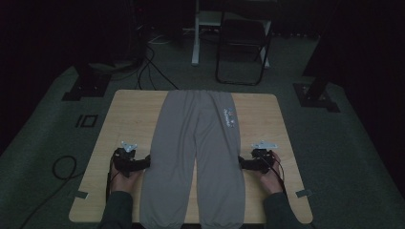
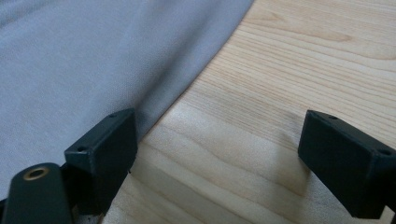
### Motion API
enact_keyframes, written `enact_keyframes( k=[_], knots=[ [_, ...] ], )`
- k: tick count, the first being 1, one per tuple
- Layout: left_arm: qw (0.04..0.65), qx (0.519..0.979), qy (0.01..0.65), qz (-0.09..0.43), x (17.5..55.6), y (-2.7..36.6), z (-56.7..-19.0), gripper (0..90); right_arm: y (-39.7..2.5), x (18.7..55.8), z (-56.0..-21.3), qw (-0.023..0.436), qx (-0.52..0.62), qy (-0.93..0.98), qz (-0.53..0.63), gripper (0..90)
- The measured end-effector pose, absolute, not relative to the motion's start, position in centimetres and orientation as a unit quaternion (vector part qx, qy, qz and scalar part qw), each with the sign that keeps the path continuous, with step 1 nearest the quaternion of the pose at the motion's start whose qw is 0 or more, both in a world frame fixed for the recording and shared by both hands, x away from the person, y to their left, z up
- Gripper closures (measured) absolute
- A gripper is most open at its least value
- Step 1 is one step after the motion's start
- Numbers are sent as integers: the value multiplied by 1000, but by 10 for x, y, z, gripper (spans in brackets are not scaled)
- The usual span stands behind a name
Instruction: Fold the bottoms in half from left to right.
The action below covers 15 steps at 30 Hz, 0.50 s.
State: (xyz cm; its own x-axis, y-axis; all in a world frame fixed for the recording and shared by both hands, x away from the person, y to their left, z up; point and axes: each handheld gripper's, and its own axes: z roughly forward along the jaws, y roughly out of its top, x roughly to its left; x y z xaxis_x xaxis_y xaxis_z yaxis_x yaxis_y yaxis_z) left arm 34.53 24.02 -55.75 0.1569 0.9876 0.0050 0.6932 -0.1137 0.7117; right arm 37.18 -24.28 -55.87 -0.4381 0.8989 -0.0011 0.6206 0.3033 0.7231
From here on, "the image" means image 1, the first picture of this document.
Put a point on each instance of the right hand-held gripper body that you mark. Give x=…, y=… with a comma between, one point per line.
x=261, y=159

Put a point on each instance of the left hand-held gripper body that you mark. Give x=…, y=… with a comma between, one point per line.
x=127, y=160

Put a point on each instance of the grey pants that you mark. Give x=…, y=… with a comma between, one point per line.
x=191, y=143

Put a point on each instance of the person's left hand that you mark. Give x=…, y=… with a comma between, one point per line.
x=122, y=183

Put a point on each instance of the person's right hand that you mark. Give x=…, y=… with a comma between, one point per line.
x=270, y=183

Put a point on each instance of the grey tape strip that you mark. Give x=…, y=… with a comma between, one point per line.
x=81, y=194
x=304, y=193

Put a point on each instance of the black stand base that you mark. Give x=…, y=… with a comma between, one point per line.
x=315, y=95
x=86, y=87

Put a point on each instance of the black folding chair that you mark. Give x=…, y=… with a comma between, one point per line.
x=243, y=35

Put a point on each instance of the white desk frame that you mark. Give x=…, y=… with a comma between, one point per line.
x=196, y=38

